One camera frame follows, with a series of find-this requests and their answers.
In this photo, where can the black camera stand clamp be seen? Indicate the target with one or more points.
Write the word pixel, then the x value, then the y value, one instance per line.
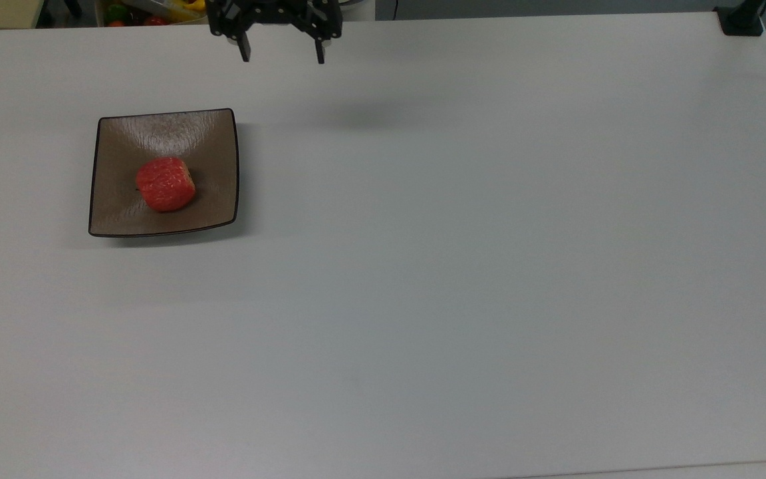
pixel 742 18

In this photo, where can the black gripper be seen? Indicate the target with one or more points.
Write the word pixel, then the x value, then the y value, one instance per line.
pixel 276 10

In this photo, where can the red apple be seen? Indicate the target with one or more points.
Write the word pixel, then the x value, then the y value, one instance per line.
pixel 165 184

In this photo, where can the box of toy vegetables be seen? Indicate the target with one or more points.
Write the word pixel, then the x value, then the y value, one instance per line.
pixel 153 12

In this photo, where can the square brown ceramic plate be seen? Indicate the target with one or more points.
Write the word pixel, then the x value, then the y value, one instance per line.
pixel 207 143

